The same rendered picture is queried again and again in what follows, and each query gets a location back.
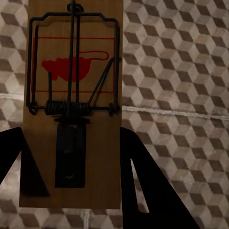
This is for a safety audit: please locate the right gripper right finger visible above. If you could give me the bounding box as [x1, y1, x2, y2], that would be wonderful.
[120, 127, 200, 229]

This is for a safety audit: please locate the mousetrap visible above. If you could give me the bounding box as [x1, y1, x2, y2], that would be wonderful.
[19, 0, 124, 209]

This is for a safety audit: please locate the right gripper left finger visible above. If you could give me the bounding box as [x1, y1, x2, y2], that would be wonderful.
[0, 127, 22, 184]

